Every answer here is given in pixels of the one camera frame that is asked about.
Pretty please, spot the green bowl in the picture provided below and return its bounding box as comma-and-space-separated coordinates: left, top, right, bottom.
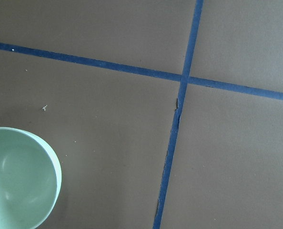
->
0, 127, 62, 229

